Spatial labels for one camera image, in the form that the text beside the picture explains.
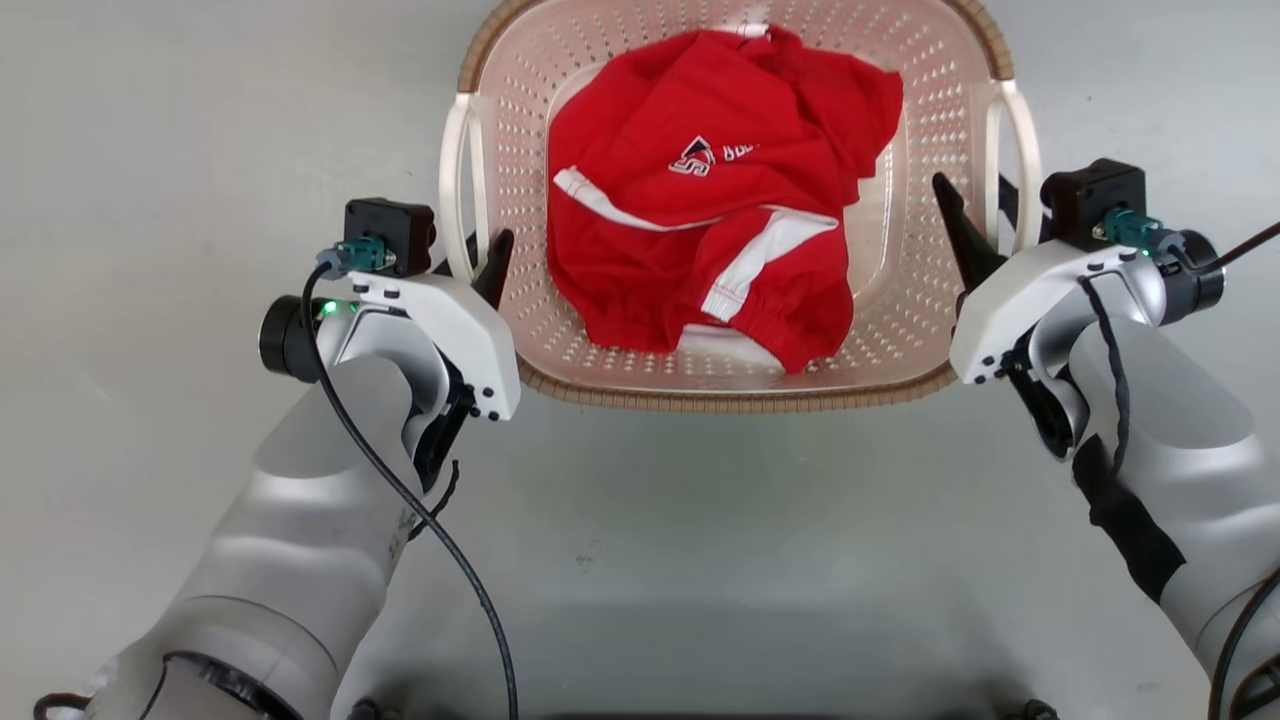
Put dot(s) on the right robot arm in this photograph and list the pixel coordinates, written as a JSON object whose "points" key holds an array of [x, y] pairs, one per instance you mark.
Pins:
{"points": [[1180, 450]]}

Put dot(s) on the pink plastic laundry basket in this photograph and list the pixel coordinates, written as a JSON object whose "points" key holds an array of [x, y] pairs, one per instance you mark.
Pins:
{"points": [[520, 180]]}

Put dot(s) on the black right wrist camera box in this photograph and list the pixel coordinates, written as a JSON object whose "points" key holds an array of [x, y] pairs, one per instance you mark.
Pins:
{"points": [[1095, 200]]}

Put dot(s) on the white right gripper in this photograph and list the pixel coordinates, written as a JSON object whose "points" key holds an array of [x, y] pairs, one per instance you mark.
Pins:
{"points": [[1020, 290]]}

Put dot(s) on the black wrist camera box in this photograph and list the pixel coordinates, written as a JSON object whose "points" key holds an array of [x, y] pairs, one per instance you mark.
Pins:
{"points": [[1095, 200], [392, 232]]}

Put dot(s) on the red sports garment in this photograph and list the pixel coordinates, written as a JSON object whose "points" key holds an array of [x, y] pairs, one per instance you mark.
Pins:
{"points": [[690, 250]]}

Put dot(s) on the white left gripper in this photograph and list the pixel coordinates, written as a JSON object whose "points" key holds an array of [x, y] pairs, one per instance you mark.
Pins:
{"points": [[470, 335]]}

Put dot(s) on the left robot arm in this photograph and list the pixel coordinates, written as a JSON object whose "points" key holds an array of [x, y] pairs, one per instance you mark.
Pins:
{"points": [[290, 540]]}

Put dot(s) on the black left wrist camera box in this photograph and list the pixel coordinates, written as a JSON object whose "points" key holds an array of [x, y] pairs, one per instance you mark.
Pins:
{"points": [[392, 232]]}

